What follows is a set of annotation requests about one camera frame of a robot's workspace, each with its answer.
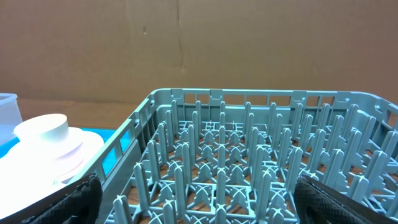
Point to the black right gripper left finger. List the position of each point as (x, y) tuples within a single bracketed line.
[(76, 203)]

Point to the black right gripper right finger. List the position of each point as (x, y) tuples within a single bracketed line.
[(316, 202)]

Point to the grey dishwasher rack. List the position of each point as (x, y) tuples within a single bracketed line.
[(234, 156)]

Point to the teal plastic tray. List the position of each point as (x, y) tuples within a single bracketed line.
[(107, 163)]

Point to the pink plate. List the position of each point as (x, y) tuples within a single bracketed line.
[(26, 179)]

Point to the pink small bowl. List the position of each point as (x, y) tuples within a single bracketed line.
[(52, 148)]

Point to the clear plastic bin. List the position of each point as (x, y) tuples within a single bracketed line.
[(10, 116)]

